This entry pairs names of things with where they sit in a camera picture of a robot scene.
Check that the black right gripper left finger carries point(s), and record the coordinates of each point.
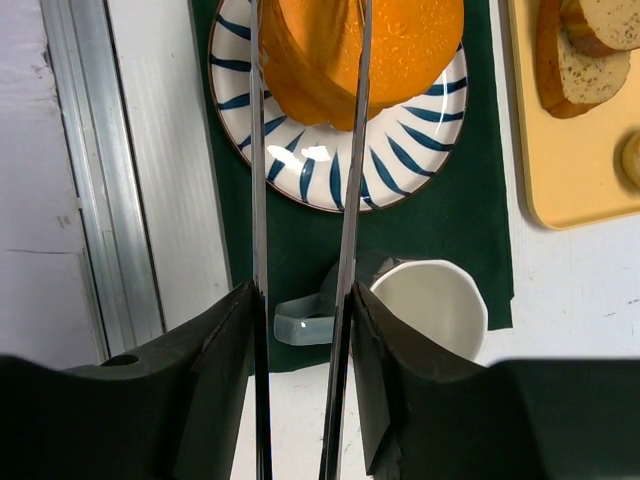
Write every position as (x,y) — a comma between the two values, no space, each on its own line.
(169,409)

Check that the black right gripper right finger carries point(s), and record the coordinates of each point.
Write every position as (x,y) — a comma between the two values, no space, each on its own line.
(427,413)

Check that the metal kitchen tongs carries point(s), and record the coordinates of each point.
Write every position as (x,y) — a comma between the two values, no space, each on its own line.
(344,302)

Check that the round orange bread loaf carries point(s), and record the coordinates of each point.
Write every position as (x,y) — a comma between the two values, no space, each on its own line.
(312,52)

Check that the small round bread roll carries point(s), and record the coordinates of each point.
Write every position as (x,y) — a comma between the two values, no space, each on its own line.
(630,159)

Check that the seeded bread slice bottom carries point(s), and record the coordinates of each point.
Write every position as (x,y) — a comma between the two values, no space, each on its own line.
(571,82)

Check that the seeded bread slice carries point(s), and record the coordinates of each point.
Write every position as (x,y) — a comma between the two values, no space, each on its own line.
(571,82)
(600,28)

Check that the seeded bread slice top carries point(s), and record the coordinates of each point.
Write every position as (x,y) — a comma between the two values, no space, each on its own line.
(600,28)

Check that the grey ceramic mug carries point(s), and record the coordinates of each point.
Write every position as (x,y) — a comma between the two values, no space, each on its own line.
(435,297)

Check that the dark green placemat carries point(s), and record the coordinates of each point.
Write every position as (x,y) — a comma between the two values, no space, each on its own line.
(460,216)

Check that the blue striped white plate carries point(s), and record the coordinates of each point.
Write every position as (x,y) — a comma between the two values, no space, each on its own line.
(406,145)

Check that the yellow serving tray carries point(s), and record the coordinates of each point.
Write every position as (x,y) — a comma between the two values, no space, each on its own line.
(571,168)

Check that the aluminium table front rail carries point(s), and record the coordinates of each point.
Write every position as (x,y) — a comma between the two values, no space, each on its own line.
(91,98)

